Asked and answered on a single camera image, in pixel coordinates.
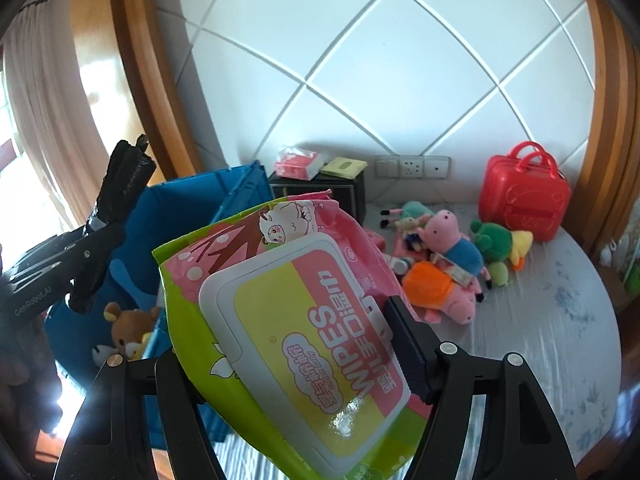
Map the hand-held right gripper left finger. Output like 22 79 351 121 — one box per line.
52 350 226 480

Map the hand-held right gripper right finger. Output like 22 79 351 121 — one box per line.
384 295 568 480

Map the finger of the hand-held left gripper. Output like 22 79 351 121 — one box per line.
15 234 71 282
67 222 126 313

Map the brown bear plush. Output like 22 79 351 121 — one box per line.
103 302 163 361

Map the black bundle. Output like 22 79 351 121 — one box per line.
82 134 157 241

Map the pink green wet wipes pack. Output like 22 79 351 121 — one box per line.
152 189 436 480

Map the blue plastic storage crate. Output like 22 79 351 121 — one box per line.
44 160 273 453

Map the pig plush with orange dress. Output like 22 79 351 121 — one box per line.
402 260 486 326

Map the pig plush with blue body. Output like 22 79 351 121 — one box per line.
417 210 493 291

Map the green frog plush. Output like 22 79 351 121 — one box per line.
470 219 516 289

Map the pig plush with teal dress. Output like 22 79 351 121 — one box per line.
378 201 433 233

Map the beige curtain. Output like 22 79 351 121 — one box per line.
0 0 111 241

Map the yellow duck plush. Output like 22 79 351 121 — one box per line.
509 230 534 270

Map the black gift box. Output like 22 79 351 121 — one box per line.
268 172 367 221

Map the red toy suitcase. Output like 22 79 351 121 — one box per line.
477 141 572 243

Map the yellow flat packet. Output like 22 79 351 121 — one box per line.
320 156 368 178

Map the white five-hole wall socket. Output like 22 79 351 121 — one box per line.
398 155 426 178

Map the white wall socket plate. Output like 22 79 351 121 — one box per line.
424 155 451 179

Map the wooden wall trim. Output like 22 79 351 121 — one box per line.
575 0 640 261
70 0 203 186

